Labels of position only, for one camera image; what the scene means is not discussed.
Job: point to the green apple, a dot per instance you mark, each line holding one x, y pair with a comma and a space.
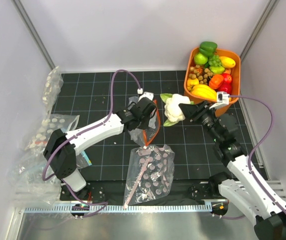
200, 59

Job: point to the red apple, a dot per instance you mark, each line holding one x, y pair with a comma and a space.
227, 78

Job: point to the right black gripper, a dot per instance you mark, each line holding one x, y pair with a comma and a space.
188, 110

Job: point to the clear bag white dots flat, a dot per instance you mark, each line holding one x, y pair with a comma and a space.
37, 138

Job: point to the green pear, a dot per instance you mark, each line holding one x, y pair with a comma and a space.
217, 69

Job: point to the green grapes bunch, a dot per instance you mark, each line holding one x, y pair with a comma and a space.
214, 61

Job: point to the clear bag pink dots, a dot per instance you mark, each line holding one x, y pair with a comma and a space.
150, 174

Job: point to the brown longan cluster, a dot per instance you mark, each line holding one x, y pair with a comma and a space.
203, 75

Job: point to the clear bag white dots upright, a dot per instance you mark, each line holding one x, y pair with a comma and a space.
52, 89

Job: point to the aluminium cable rail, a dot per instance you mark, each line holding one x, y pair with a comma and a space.
76, 207

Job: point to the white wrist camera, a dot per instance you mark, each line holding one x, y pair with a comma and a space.
148, 95
222, 100

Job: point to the red pomegranate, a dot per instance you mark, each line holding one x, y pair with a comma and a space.
226, 87

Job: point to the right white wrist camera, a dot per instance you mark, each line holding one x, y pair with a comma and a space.
222, 100

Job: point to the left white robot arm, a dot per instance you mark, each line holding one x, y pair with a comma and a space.
63, 148

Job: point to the green bell pepper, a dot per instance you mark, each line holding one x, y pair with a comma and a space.
208, 48

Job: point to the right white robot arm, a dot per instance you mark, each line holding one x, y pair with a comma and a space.
253, 196

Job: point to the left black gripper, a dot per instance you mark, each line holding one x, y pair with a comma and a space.
143, 125

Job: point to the crumpled clear bags pile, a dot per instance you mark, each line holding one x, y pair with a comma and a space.
28, 189

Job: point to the clear bag orange zipper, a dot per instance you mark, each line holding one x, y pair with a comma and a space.
145, 137

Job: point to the orange pumpkin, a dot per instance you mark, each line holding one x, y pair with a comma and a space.
216, 81

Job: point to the black grid mat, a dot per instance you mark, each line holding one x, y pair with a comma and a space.
92, 95

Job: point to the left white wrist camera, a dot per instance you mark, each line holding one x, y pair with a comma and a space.
148, 95

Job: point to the orange plastic basket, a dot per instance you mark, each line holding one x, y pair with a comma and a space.
235, 73

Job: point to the white cauliflower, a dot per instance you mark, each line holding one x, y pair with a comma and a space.
172, 109

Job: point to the yellow mango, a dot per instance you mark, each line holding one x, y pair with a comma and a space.
227, 62

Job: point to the yellow lemon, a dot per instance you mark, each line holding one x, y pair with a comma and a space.
191, 83

